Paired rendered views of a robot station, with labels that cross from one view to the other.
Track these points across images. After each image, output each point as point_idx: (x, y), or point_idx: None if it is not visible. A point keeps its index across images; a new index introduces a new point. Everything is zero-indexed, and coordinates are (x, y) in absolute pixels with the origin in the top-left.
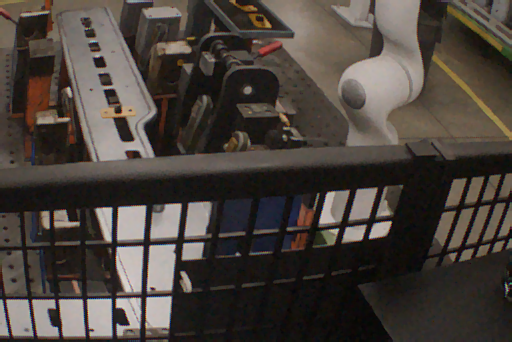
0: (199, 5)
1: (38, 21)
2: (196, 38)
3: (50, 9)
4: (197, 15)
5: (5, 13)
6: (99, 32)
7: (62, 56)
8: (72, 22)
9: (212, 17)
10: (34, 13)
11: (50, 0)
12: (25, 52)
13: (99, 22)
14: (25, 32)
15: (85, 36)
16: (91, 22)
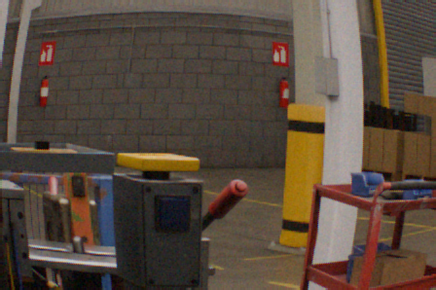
0: (117, 238)
1: (54, 215)
2: (54, 287)
3: (69, 200)
4: (119, 268)
5: (50, 188)
6: (53, 253)
7: None
8: (94, 248)
9: (137, 282)
10: (51, 196)
11: (67, 179)
12: (55, 271)
13: (102, 259)
14: (50, 232)
15: (34, 245)
16: (76, 243)
